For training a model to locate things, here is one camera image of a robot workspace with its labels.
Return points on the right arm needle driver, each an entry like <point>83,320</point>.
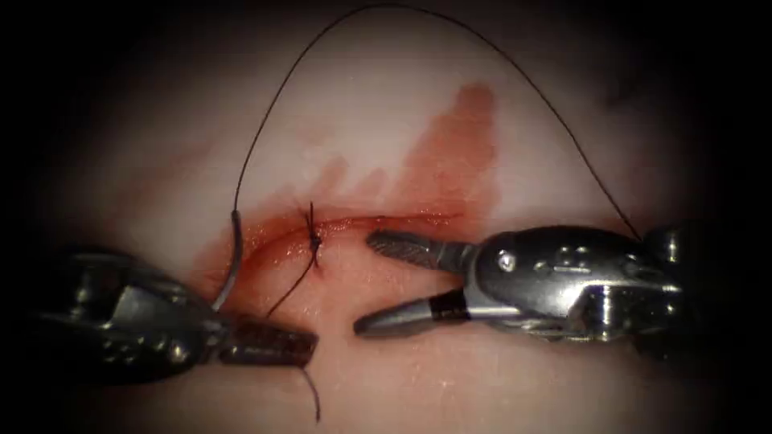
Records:
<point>561,283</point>

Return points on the right arm needle driver jaw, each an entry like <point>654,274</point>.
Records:
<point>410,248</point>
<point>404,314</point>

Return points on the left arm needle driver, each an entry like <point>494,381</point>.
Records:
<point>133,319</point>

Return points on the left arm needle driver jaw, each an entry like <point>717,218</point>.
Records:
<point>271,346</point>

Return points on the curved steel needle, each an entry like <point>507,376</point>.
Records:
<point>240,247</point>

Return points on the black thread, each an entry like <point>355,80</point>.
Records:
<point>386,5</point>

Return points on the black stitching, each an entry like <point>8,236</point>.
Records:
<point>313,242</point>

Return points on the tissue pad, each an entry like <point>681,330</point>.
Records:
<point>386,120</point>

